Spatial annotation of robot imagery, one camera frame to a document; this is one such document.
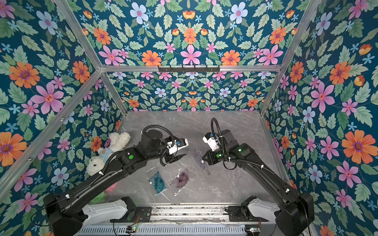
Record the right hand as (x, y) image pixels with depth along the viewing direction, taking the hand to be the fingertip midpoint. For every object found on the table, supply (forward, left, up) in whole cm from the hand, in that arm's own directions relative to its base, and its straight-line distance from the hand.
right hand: (205, 154), depth 74 cm
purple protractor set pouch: (-7, +15, -19) cm, 25 cm away
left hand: (+1, +10, +7) cm, 13 cm away
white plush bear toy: (+13, +58, -11) cm, 61 cm away
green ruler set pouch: (-8, +28, -19) cm, 35 cm away
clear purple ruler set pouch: (-1, +3, -1) cm, 4 cm away
